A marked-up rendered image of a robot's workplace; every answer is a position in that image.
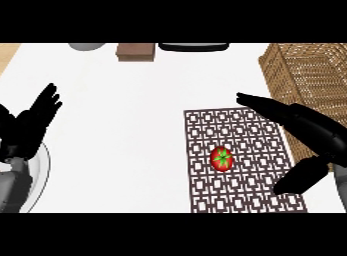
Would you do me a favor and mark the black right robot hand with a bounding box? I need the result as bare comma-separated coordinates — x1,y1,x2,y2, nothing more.
235,92,347,196

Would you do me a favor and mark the red tomato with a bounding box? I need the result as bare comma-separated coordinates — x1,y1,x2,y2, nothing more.
208,145,235,173

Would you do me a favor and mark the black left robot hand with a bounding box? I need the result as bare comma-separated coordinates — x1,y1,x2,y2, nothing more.
0,82,63,164

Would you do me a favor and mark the brown wooden block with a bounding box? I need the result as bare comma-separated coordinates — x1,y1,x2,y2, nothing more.
114,43,156,63

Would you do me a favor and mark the grey round object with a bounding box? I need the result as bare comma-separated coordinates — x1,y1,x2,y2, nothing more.
66,43,106,52

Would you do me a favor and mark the black and white appliance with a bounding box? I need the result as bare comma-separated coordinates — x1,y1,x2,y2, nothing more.
156,43,230,53

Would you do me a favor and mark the white plate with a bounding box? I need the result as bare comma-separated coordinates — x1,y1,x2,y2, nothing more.
0,138,52,214

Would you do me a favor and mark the brown patterned placemat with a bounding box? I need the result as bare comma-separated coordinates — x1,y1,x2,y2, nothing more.
182,106,310,214

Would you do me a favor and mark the brown wicker basket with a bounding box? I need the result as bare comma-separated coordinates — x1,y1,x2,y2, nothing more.
257,43,347,172

